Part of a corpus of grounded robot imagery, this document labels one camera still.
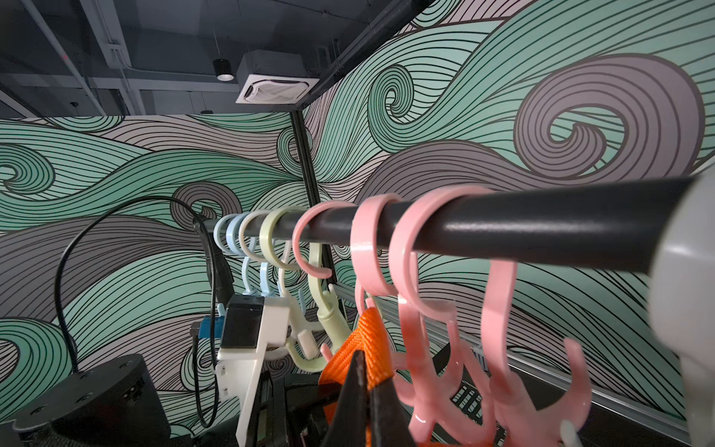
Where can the large orange backpack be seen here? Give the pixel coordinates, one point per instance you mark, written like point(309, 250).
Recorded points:
point(371, 338)

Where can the light blue hook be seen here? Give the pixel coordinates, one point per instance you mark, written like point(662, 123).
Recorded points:
point(237, 244)
point(222, 238)

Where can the white hook rightmost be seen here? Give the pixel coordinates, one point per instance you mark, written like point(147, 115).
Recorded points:
point(681, 302)

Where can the black ceiling spotlight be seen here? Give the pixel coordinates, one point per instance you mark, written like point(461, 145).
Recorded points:
point(223, 70)

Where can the light blue hook leftmost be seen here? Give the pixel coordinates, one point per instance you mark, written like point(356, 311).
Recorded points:
point(222, 238)

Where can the black clothes rack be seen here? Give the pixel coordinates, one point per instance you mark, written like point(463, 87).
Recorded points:
point(606, 226)

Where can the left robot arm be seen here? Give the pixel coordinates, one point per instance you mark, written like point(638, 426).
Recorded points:
point(112, 404)

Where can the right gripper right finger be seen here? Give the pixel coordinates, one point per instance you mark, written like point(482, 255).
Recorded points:
point(389, 425)

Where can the ceiling air conditioner unit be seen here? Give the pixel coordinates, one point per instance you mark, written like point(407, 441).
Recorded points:
point(271, 77)

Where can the pale green hook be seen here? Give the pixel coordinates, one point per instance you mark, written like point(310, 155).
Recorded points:
point(310, 343)

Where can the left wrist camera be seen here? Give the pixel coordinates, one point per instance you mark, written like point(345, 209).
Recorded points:
point(252, 324)

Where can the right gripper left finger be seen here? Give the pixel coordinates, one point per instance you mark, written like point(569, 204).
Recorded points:
point(350, 421)

